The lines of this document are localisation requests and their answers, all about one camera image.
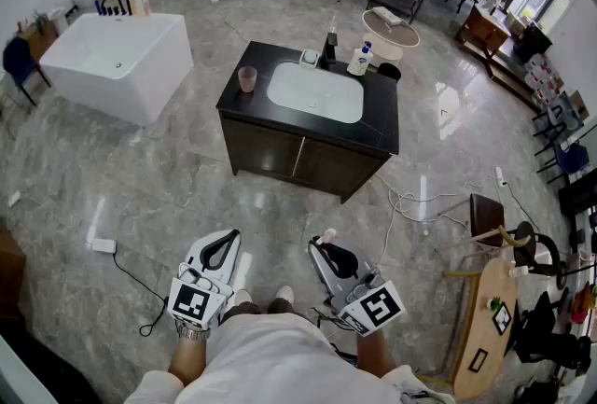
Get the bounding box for flat white box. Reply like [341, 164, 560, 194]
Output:
[371, 6, 402, 26]

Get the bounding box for dark blue chair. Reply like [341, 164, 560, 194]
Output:
[2, 36, 51, 107]

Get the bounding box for stack of white red packs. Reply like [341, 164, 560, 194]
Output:
[524, 54, 568, 104]

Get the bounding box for white sink basin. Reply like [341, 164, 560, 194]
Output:
[266, 61, 365, 124]

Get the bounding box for black storage box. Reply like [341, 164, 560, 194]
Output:
[515, 23, 554, 63]

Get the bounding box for round beige coffee table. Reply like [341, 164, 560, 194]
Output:
[362, 7, 421, 63]

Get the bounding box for white pump bottle blue cap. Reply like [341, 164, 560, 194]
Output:
[346, 41, 375, 77]

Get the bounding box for white floor cables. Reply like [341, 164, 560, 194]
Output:
[375, 173, 495, 263]

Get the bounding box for black sink faucet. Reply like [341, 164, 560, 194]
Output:
[319, 32, 338, 70]

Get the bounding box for silver wristwatch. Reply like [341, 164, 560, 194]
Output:
[175, 321, 211, 341]

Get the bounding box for brown stool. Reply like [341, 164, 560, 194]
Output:
[468, 192, 507, 249]

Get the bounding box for person's dark trousers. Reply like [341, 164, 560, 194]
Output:
[218, 298, 299, 325]

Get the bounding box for blue chair black legs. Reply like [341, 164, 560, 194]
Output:
[535, 141, 591, 187]

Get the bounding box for black adapter cable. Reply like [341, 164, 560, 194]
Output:
[111, 250, 169, 338]

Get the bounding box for person's left forearm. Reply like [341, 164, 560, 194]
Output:
[167, 331, 211, 387]

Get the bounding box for white bathtub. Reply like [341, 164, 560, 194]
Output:
[39, 12, 195, 127]

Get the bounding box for black vanity cabinet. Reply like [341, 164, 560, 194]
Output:
[215, 40, 401, 205]

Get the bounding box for pink translucent cup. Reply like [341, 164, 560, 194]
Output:
[237, 65, 258, 93]

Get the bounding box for black round chair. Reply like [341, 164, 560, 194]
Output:
[512, 220, 568, 291]

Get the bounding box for person's right forearm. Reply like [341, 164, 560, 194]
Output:
[356, 327, 397, 378]

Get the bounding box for oval wooden table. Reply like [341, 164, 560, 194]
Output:
[451, 257, 520, 401]

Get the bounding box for brown wooden desk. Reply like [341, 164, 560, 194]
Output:
[455, 3, 512, 67]

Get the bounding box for person's white shirt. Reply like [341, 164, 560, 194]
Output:
[123, 312, 456, 404]

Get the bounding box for small black picture frame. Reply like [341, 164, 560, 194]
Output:
[492, 301, 513, 337]

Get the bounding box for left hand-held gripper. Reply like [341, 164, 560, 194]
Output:
[166, 229, 243, 331]

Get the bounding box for black round bin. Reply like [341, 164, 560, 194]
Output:
[376, 62, 402, 82]

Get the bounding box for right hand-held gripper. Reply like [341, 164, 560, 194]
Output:
[308, 238, 406, 338]

